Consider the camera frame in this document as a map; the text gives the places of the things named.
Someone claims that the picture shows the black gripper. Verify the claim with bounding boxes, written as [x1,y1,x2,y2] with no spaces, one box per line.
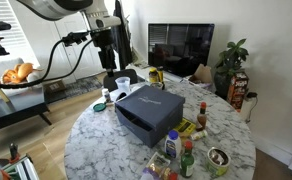
[91,28,118,78]

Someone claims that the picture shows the navy blue box lid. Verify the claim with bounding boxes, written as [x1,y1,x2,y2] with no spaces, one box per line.
[114,85,186,132]

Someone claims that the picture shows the brown cardboard box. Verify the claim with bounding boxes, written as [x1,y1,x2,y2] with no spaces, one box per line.
[43,78,67,94]

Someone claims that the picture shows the navy blue cardboard box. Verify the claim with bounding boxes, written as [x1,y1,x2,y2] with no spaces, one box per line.
[115,106,184,149]

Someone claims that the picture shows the clear plastic measuring pitcher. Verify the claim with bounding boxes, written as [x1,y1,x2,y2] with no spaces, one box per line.
[114,76,132,98]

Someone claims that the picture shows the small white bottle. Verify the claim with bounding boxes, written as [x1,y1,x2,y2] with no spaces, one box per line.
[101,88,112,104]

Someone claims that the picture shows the black glasses case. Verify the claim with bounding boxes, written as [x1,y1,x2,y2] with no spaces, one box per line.
[114,92,129,104]

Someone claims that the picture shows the dark patterned rug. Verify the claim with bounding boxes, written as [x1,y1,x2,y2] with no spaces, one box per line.
[44,75,104,104]

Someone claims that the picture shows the white television stand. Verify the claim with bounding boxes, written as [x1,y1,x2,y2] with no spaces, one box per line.
[125,63,214,91]

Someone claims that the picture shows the dark hanging jacket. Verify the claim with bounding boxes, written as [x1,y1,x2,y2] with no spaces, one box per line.
[111,0,134,71]

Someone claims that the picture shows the green round lid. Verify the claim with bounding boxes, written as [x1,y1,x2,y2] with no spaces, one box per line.
[92,102,108,113]

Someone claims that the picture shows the yellow lid supplement jar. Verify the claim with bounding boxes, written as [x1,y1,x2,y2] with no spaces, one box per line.
[148,67,160,84]

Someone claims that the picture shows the grey metal can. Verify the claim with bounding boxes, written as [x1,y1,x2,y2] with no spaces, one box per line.
[150,81,164,90]

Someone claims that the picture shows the black flat screen television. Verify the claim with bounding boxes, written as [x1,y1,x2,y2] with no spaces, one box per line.
[147,23,216,78]

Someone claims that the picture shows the brown paper bag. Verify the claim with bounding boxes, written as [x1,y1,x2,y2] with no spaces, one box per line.
[188,63,214,84]

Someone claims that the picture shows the yellow black packet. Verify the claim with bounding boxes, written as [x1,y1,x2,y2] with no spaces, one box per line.
[174,117,198,138]

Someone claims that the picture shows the white bottle blue cap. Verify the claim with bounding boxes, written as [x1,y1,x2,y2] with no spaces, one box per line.
[164,129,182,159]

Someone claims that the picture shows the orange plush toy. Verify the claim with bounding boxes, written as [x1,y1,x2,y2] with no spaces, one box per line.
[0,62,44,88]

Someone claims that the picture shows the black coffee table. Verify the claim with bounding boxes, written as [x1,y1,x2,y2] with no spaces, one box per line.
[0,87,53,134]

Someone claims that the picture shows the red cap hot sauce bottle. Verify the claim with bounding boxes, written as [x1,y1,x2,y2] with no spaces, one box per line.
[196,101,208,132]

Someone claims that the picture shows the clear snack bag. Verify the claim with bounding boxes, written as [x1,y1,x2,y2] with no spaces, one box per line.
[145,151,179,180]

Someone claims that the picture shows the grey sofa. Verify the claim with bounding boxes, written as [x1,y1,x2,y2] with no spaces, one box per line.
[0,57,45,104]

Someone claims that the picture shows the small pale pill bottle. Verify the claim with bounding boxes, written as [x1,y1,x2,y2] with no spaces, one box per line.
[189,129,209,142]

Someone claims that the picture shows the purple cup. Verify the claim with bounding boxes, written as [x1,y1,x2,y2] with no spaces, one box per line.
[139,167,160,180]

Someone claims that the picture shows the green glass bottle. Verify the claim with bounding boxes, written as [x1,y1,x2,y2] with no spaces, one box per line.
[179,140,196,179]

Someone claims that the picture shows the white window blinds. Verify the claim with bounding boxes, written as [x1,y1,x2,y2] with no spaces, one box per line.
[0,0,27,63]

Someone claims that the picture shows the green potted plant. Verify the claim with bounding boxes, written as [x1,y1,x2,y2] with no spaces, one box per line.
[214,38,250,99]

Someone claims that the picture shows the orange red game carton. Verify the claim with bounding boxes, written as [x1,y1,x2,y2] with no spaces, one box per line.
[226,71,250,113]

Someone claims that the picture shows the red green clamp equipment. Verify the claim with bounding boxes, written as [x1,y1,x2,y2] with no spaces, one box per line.
[0,143,40,180]

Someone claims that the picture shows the open green tin can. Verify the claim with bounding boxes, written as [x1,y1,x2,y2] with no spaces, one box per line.
[205,146,232,178]

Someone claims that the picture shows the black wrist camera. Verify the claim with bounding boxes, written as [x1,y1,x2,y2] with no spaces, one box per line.
[61,30,94,47]

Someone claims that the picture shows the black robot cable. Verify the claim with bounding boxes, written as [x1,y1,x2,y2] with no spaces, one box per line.
[0,31,99,89]

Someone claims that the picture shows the white box with cable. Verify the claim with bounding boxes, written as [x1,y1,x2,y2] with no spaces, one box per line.
[240,92,259,124]

